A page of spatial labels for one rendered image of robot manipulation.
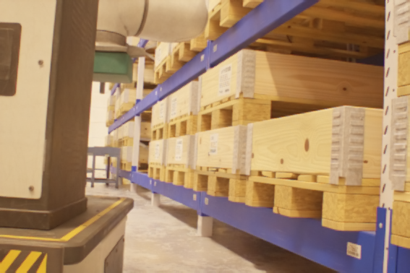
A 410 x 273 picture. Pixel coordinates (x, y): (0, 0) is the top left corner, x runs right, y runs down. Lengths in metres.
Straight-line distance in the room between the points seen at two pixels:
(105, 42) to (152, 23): 0.16
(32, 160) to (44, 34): 0.20
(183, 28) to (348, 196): 0.66
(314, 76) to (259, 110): 0.32
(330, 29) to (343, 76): 0.46
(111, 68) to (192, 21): 0.29
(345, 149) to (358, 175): 0.08
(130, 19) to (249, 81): 0.97
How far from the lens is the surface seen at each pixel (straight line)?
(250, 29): 2.46
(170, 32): 1.49
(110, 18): 1.41
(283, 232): 1.93
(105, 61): 1.37
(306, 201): 1.74
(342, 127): 1.43
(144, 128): 7.05
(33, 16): 0.87
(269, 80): 2.32
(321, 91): 2.42
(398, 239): 1.22
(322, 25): 2.86
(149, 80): 8.00
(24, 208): 0.84
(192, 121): 3.22
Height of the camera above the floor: 0.44
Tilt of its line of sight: 3 degrees up
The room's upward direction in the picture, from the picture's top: 3 degrees clockwise
